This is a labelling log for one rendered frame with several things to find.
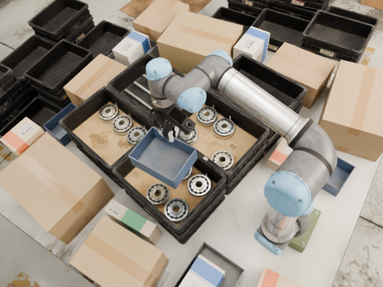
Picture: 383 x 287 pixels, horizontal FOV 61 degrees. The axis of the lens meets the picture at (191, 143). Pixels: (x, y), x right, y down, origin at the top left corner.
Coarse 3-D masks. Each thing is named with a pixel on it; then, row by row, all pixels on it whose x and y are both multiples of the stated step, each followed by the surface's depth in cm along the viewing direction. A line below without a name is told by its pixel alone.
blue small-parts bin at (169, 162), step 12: (156, 132) 125; (144, 144) 124; (156, 144) 127; (168, 144) 127; (180, 144) 121; (132, 156) 120; (144, 156) 125; (156, 156) 124; (168, 156) 124; (180, 156) 123; (192, 156) 117; (144, 168) 118; (156, 168) 122; (168, 168) 121; (180, 168) 121; (168, 180) 113; (180, 180) 117
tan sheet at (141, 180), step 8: (136, 168) 150; (192, 168) 147; (128, 176) 148; (136, 176) 148; (144, 176) 147; (192, 176) 145; (136, 184) 145; (144, 184) 145; (184, 184) 143; (200, 184) 143; (144, 192) 143; (176, 192) 142; (184, 192) 141; (192, 200) 139; (200, 200) 139; (160, 208) 138; (176, 208) 138; (192, 208) 137; (176, 224) 134
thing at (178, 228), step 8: (160, 128) 148; (200, 160) 138; (216, 168) 135; (120, 176) 137; (224, 176) 133; (128, 184) 134; (216, 184) 131; (136, 192) 132; (144, 200) 130; (152, 208) 128; (200, 208) 128; (160, 216) 127; (192, 216) 126; (184, 224) 124
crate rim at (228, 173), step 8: (216, 96) 156; (240, 112) 149; (256, 120) 146; (264, 128) 144; (264, 136) 141; (256, 144) 140; (200, 152) 140; (248, 152) 138; (208, 160) 137; (232, 168) 135
